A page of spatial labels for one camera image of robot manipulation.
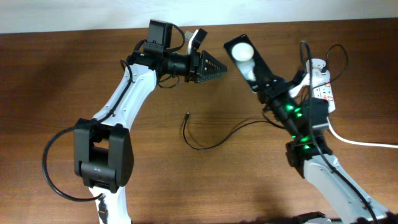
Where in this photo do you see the black Galaxy smartphone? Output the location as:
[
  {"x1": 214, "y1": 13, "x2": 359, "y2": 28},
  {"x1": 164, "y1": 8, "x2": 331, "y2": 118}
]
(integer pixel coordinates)
[{"x1": 223, "y1": 34, "x2": 282, "y2": 93}]

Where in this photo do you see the thin black charging cable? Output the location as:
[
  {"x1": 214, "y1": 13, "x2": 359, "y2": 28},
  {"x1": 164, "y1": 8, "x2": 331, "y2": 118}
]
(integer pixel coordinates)
[{"x1": 182, "y1": 44, "x2": 349, "y2": 151}]

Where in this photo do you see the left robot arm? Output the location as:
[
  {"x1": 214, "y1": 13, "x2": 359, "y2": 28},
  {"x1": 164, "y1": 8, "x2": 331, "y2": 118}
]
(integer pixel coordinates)
[{"x1": 73, "y1": 20, "x2": 227, "y2": 223}]

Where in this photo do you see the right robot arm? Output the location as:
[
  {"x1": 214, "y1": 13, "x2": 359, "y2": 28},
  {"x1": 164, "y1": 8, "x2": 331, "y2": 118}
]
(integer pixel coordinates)
[{"x1": 248, "y1": 75, "x2": 397, "y2": 223}]

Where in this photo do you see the white USB charger adapter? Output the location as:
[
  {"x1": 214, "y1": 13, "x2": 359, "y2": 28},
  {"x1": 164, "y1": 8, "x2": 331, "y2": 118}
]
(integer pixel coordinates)
[{"x1": 312, "y1": 69, "x2": 330, "y2": 86}]

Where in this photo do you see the white power strip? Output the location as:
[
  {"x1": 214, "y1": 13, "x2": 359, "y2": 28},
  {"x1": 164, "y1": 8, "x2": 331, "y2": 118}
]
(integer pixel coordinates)
[{"x1": 306, "y1": 58, "x2": 336, "y2": 113}]

